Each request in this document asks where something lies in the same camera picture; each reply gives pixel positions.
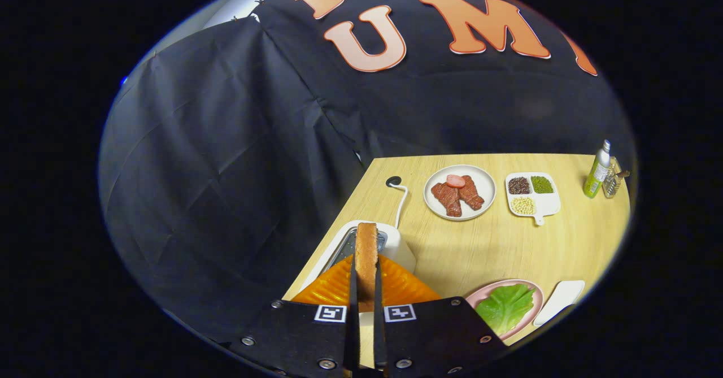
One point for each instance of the white toaster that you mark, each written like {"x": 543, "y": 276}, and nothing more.
{"x": 398, "y": 248}

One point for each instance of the white rectangular plate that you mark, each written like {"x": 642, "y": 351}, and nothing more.
{"x": 559, "y": 302}

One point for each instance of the brown meat piece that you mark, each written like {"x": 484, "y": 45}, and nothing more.
{"x": 447, "y": 198}
{"x": 471, "y": 194}

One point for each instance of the green and silver bottle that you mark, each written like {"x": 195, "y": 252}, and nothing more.
{"x": 593, "y": 180}

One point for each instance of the white divided bean dish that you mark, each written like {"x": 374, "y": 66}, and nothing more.
{"x": 545, "y": 200}

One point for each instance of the green lettuce leaf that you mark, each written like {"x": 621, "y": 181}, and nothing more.
{"x": 505, "y": 307}

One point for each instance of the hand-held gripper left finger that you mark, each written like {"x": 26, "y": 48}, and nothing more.
{"x": 354, "y": 321}

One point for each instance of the red sausage slice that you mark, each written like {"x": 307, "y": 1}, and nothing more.
{"x": 455, "y": 181}

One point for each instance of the grey round plate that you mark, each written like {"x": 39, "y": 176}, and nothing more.
{"x": 487, "y": 188}

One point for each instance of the black backdrop cloth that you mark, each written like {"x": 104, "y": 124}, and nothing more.
{"x": 226, "y": 169}

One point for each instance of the pink plate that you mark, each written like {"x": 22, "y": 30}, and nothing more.
{"x": 536, "y": 304}

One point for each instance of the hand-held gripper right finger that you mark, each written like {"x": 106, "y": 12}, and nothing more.
{"x": 378, "y": 333}

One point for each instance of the toasted bread slice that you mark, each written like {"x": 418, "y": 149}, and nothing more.
{"x": 366, "y": 259}

